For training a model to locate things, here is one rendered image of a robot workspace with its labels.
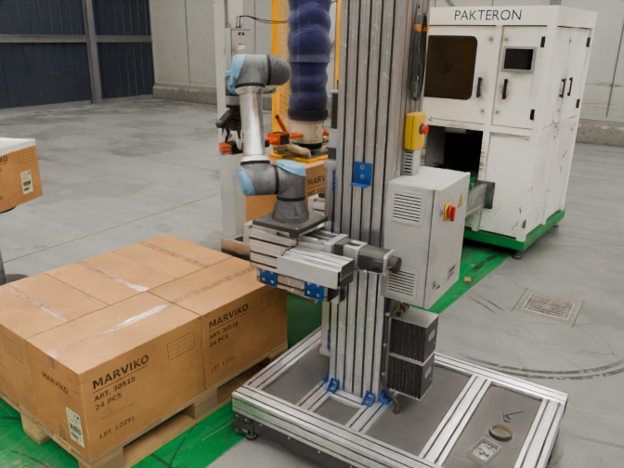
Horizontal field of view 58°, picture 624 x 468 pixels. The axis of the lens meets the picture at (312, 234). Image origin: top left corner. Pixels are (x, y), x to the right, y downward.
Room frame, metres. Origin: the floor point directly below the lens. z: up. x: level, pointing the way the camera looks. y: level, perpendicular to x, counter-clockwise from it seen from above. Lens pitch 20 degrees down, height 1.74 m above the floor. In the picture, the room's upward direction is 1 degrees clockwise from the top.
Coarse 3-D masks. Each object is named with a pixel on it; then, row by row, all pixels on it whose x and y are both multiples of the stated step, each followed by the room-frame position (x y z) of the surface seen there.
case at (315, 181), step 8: (272, 160) 3.04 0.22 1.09; (288, 160) 3.04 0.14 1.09; (312, 168) 2.90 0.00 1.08; (320, 168) 2.96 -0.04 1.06; (312, 176) 2.90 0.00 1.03; (320, 176) 2.96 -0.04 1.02; (312, 184) 2.90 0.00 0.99; (320, 184) 2.96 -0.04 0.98; (312, 192) 2.90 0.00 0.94; (248, 200) 3.05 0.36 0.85; (256, 200) 3.01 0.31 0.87; (264, 200) 2.98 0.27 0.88; (272, 200) 2.94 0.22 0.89; (248, 208) 3.05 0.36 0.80; (256, 208) 3.01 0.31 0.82; (264, 208) 2.98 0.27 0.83; (272, 208) 2.94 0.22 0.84; (248, 216) 3.05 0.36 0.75; (256, 216) 3.01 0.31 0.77
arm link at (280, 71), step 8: (272, 56) 2.26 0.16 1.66; (272, 64) 2.23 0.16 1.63; (280, 64) 2.25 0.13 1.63; (288, 64) 2.31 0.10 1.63; (272, 72) 2.22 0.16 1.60; (280, 72) 2.24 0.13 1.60; (288, 72) 2.28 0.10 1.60; (272, 80) 2.23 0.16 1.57; (280, 80) 2.26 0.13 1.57; (288, 80) 2.34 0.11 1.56; (272, 88) 2.52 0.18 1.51
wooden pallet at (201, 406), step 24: (264, 360) 2.64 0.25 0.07; (216, 384) 2.31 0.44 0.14; (240, 384) 2.49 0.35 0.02; (192, 408) 2.20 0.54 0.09; (216, 408) 2.30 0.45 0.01; (48, 432) 1.97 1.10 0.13; (144, 432) 1.98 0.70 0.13; (168, 432) 2.11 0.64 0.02; (120, 456) 1.88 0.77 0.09; (144, 456) 1.97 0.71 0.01
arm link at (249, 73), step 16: (240, 64) 2.19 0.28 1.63; (256, 64) 2.21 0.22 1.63; (240, 80) 2.19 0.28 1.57; (256, 80) 2.20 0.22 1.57; (240, 96) 2.20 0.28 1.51; (256, 96) 2.19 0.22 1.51; (240, 112) 2.19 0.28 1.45; (256, 112) 2.17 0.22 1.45; (256, 128) 2.15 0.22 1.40; (256, 144) 2.13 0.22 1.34; (256, 160) 2.10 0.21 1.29; (240, 176) 2.07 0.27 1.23; (256, 176) 2.08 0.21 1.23; (272, 176) 2.09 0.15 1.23; (256, 192) 2.08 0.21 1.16; (272, 192) 2.10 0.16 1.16
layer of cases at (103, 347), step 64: (128, 256) 2.93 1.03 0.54; (192, 256) 2.95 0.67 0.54; (0, 320) 2.17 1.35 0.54; (64, 320) 2.18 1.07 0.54; (128, 320) 2.19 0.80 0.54; (192, 320) 2.21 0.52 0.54; (256, 320) 2.54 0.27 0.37; (0, 384) 2.23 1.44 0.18; (64, 384) 1.85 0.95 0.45; (128, 384) 1.94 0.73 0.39; (192, 384) 2.20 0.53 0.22
